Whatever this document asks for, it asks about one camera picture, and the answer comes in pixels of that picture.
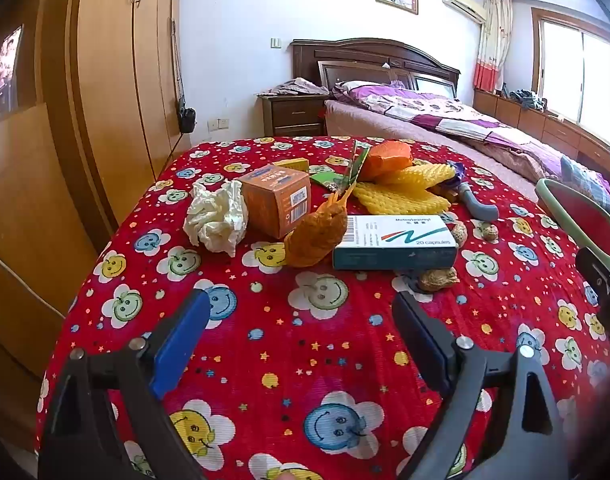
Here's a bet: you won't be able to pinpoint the bright orange foam net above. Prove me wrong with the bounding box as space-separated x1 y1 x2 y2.
357 141 415 182

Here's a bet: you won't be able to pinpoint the black wall charger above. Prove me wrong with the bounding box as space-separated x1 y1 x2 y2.
177 102 197 135

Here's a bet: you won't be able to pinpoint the green basin with red inside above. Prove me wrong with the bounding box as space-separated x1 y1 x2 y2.
535 178 610 263

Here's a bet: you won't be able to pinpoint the orange cardboard box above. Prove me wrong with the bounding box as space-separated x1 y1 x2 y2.
234 164 312 240

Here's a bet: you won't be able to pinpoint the white tissue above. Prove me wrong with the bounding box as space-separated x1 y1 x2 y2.
183 179 249 258

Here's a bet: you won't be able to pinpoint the yellow foam net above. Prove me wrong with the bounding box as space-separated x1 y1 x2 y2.
375 162 458 188
352 180 453 217

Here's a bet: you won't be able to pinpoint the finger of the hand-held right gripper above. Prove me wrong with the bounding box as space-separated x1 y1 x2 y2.
575 246 610 318

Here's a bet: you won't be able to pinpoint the white and teal medicine box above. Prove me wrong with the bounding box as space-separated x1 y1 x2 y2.
332 214 460 271

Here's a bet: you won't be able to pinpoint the purple wrapper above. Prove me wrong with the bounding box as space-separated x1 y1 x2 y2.
445 160 473 186

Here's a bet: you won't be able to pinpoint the white air conditioner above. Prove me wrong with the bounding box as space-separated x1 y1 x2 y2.
441 0 487 23

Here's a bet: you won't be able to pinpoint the dark wooden nightstand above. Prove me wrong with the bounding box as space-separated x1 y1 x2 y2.
257 91 331 138

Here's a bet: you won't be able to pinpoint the pile of clothes on cabinet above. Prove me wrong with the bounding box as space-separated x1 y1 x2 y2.
505 89 548 111

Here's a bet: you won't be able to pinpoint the twisted amber foam net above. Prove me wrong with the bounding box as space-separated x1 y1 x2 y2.
284 180 358 268

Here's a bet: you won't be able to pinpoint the pink clothes on nightstand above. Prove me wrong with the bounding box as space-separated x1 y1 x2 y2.
259 77 331 98

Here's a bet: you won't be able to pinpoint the bed with purple quilt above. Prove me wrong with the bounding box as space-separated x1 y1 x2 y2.
332 80 576 181

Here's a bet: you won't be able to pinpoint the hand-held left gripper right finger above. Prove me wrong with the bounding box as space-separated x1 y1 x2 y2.
391 290 571 480

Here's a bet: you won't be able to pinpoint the television screen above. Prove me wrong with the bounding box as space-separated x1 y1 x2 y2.
0 24 24 126

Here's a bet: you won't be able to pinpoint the grey handled tool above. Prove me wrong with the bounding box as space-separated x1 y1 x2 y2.
457 180 500 222

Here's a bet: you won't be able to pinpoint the dark wooden bed headboard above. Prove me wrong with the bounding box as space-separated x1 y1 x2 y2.
290 37 461 98

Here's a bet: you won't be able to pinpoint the blue plaid cloth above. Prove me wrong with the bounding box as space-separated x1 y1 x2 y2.
559 155 610 221

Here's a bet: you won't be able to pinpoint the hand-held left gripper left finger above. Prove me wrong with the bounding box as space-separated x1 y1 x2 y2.
37 288 211 480

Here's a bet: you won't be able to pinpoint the light wooden wardrobe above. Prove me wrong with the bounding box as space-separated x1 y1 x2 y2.
0 0 192 456

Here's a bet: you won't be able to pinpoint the wooden window cabinet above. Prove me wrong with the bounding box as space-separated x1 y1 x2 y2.
472 89 610 191

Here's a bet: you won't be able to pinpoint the white and red curtain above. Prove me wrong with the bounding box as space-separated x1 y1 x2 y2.
472 0 513 93

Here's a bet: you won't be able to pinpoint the wooden framed window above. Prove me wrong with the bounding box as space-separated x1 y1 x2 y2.
531 7 610 148

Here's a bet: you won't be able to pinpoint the green wrapper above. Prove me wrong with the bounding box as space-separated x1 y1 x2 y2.
309 146 372 193

